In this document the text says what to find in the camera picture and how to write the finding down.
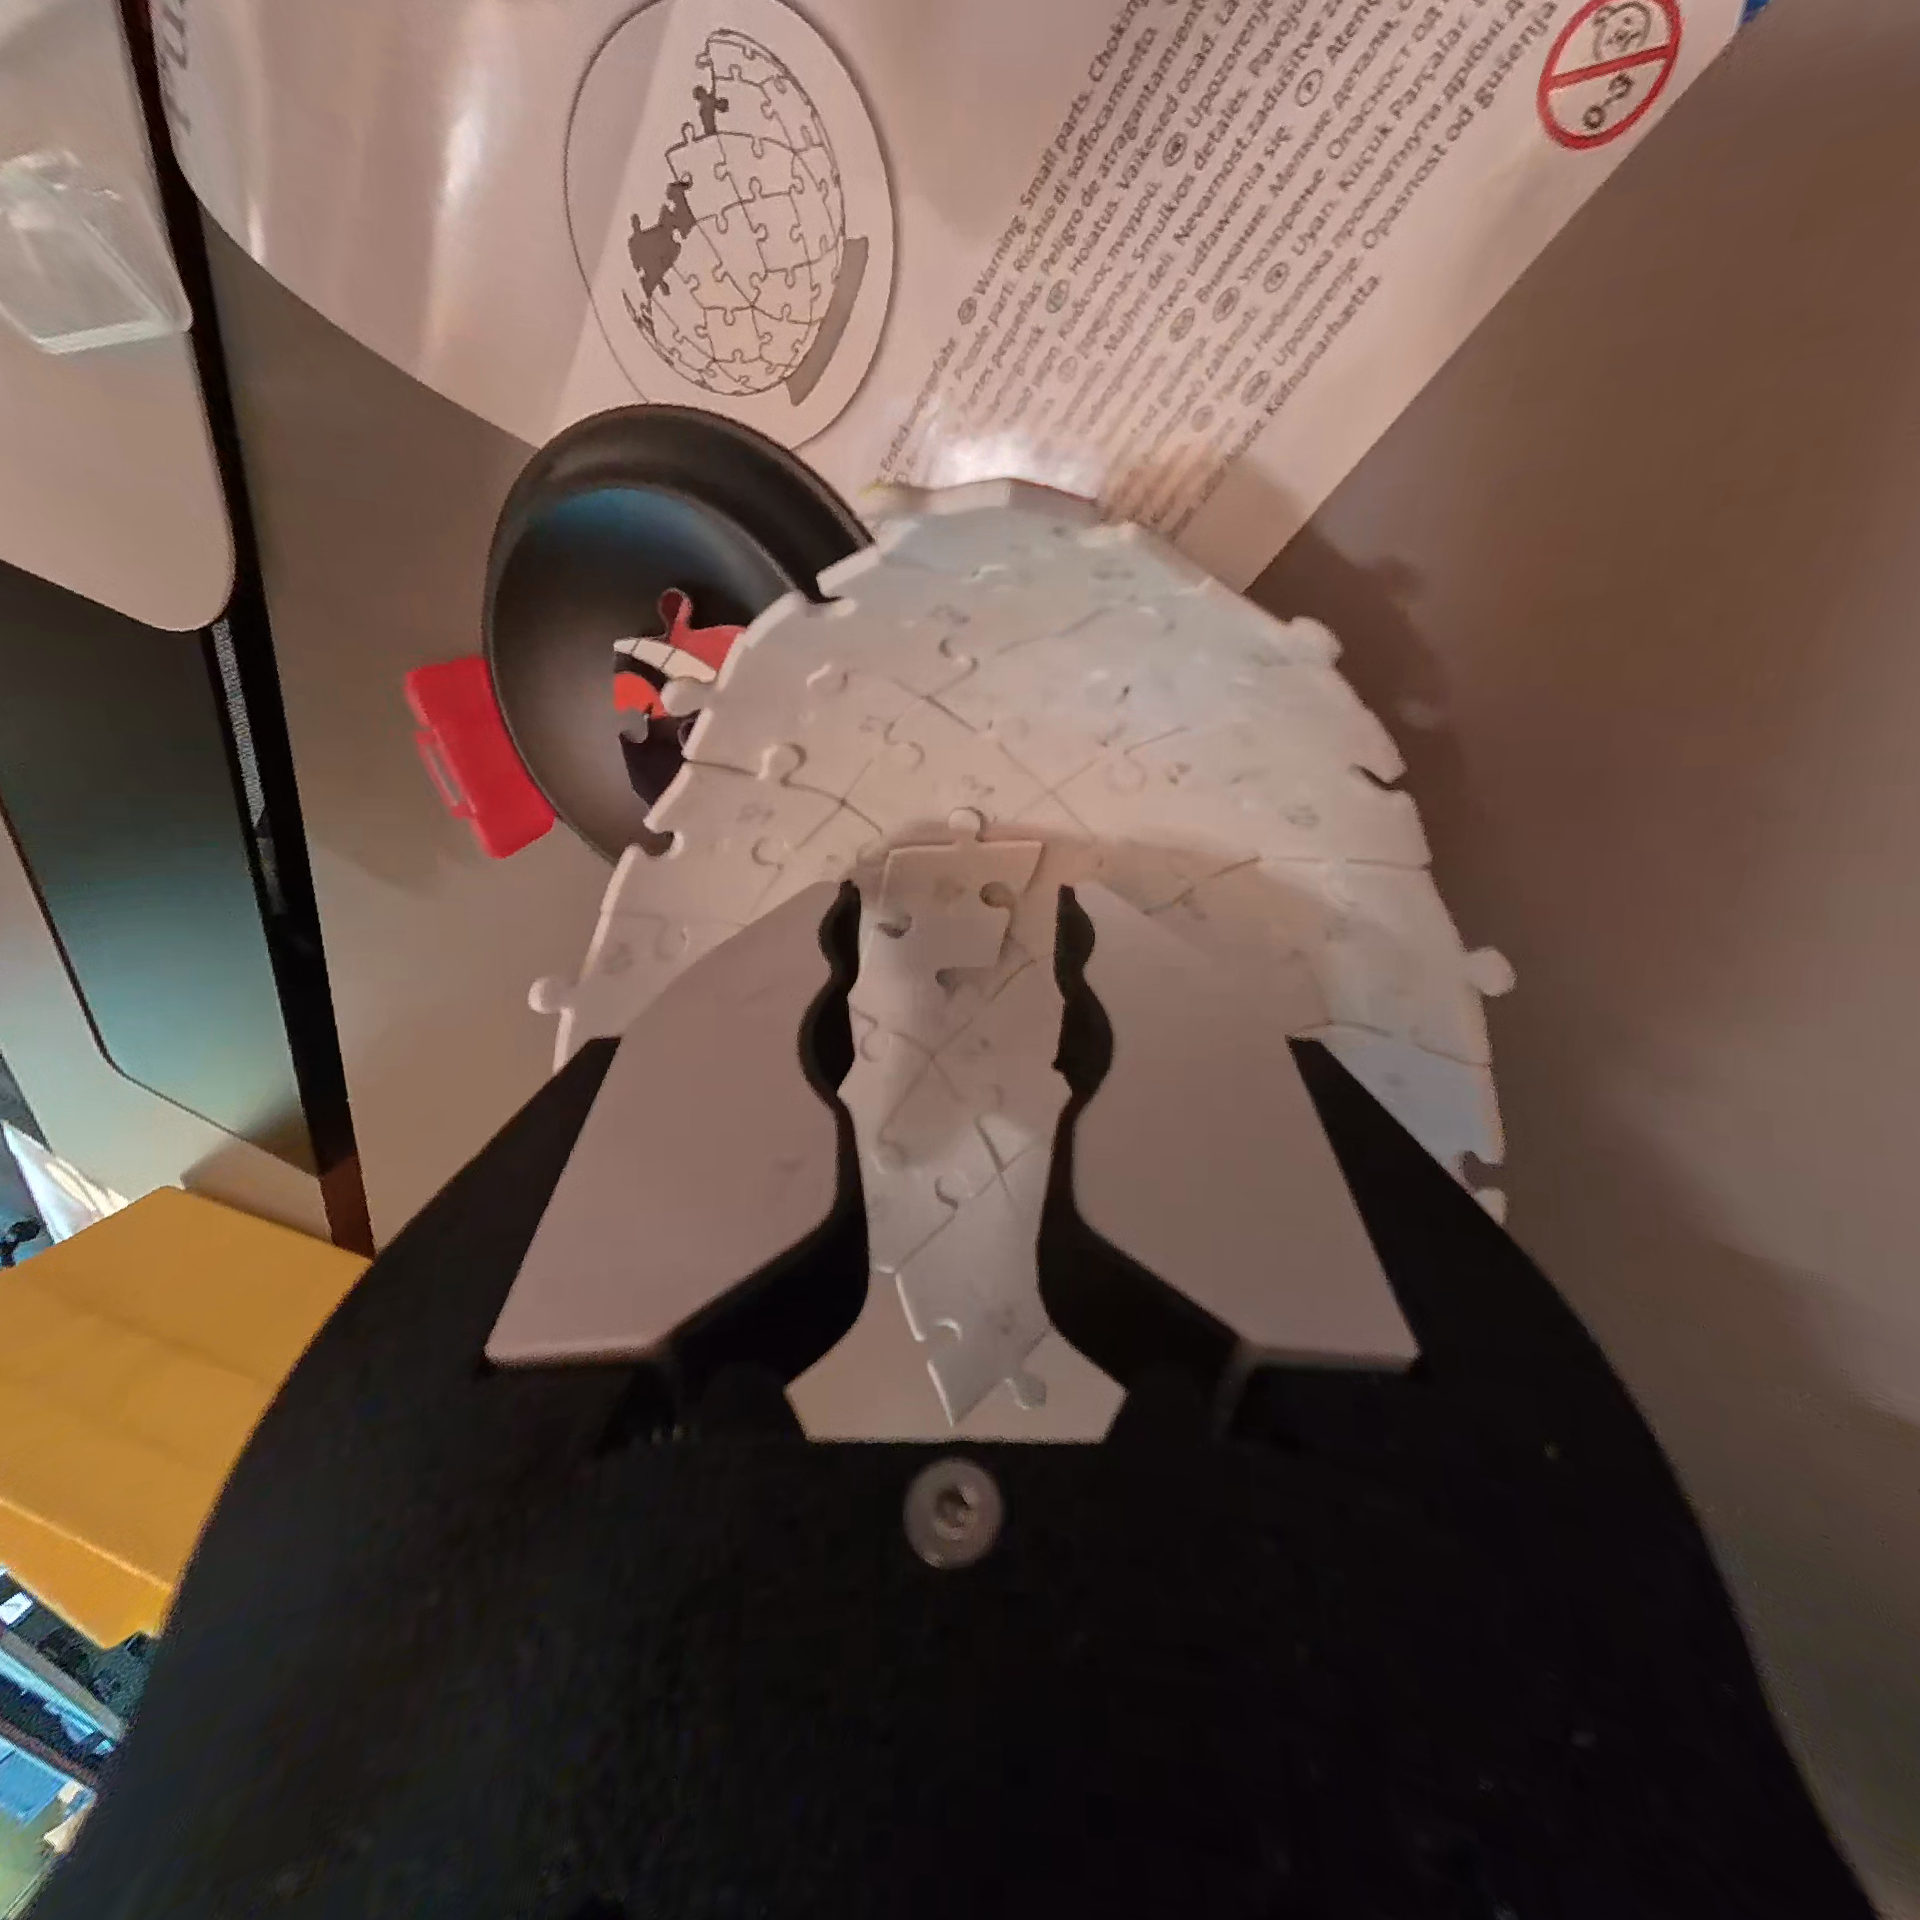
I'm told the joined white puzzle ball section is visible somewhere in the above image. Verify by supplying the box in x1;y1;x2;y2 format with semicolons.
529;477;1519;1426

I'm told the red plastic clip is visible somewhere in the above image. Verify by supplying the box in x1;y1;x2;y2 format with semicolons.
402;656;560;858

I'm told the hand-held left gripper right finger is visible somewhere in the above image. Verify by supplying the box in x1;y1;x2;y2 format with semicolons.
1039;883;1421;1390

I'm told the black round puzzle stand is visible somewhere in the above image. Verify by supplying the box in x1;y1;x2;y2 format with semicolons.
483;405;880;863

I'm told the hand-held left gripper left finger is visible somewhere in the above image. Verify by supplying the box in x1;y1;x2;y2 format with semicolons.
484;881;874;1390

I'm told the yellow plastic bin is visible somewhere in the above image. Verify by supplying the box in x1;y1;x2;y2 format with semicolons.
0;1183;375;1653

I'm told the single white puzzle piece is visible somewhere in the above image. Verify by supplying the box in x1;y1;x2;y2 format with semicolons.
877;838;1045;968

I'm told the small clear plastic box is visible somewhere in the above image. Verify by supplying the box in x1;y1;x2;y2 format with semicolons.
0;145;193;357

